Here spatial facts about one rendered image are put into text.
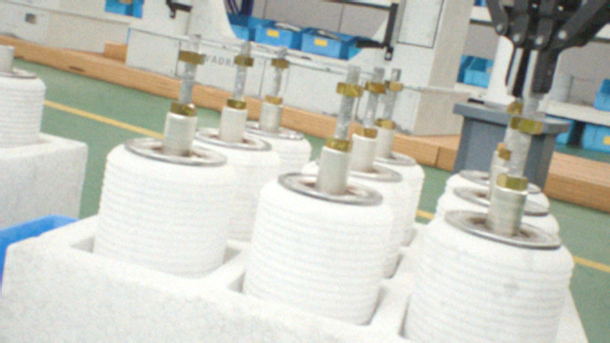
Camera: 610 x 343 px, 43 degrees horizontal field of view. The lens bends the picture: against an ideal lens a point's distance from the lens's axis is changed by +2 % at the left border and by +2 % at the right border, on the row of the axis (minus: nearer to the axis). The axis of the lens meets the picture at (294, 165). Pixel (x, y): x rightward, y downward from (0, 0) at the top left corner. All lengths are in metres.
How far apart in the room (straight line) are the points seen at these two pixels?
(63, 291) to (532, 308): 0.30
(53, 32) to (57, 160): 3.13
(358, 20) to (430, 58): 7.20
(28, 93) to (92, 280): 0.40
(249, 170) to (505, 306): 0.25
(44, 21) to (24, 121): 3.12
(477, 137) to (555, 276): 0.70
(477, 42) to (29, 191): 8.76
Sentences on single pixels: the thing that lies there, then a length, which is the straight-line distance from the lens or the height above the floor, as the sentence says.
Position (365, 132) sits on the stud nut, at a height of 0.28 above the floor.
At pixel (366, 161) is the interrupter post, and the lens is 0.64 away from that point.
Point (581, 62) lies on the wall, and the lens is 9.17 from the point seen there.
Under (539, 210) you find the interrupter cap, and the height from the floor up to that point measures 0.25.
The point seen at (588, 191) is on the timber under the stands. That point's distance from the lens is 2.62.
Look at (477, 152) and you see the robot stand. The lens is 1.19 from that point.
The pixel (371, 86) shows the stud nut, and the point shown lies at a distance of 0.64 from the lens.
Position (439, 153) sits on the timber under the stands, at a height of 0.05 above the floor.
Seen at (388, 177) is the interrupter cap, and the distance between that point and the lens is 0.63.
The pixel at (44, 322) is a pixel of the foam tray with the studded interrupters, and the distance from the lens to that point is 0.55.
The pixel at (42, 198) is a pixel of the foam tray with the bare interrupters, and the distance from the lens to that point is 0.90.
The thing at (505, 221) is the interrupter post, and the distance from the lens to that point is 0.52.
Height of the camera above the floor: 0.35
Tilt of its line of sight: 9 degrees down
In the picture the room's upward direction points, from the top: 11 degrees clockwise
